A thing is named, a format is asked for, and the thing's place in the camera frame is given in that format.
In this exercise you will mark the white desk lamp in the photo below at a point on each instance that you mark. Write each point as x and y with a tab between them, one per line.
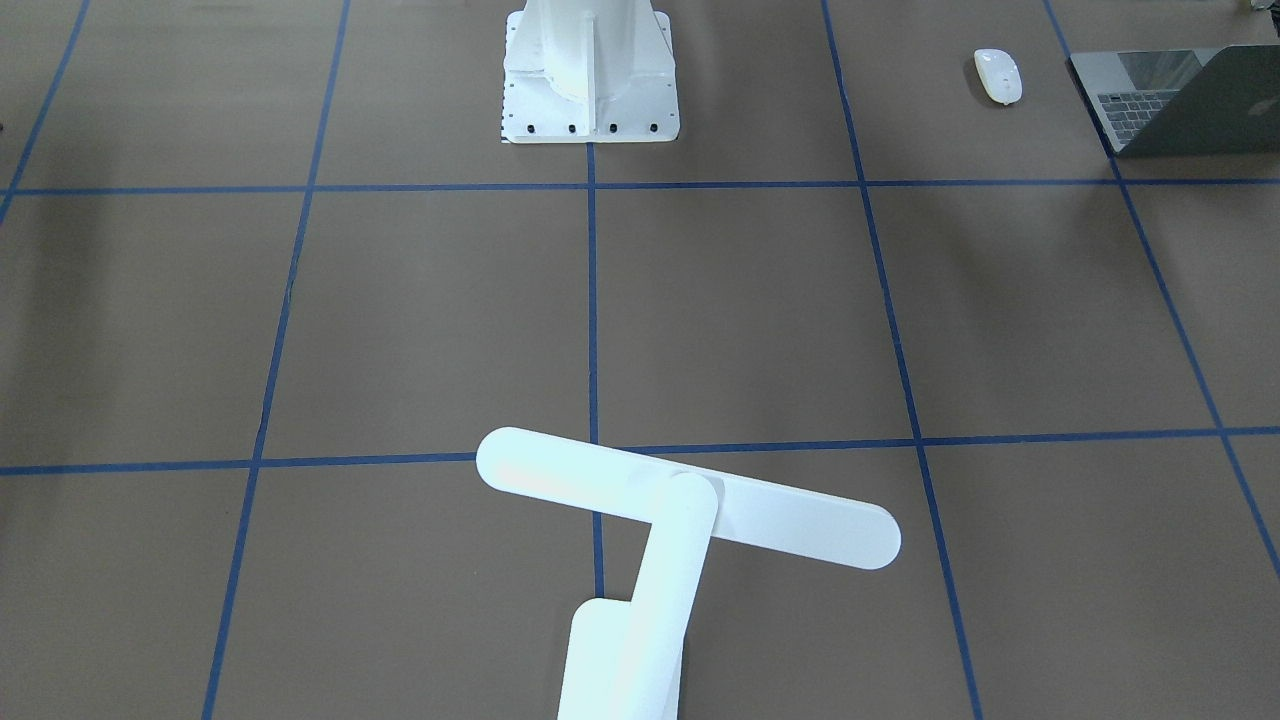
624	657

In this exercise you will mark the white computer mouse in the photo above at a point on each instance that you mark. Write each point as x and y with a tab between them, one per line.
999	75

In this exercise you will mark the grey laptop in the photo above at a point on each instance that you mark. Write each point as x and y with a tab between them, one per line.
1183	102

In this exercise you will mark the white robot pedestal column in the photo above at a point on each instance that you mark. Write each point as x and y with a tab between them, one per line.
589	72

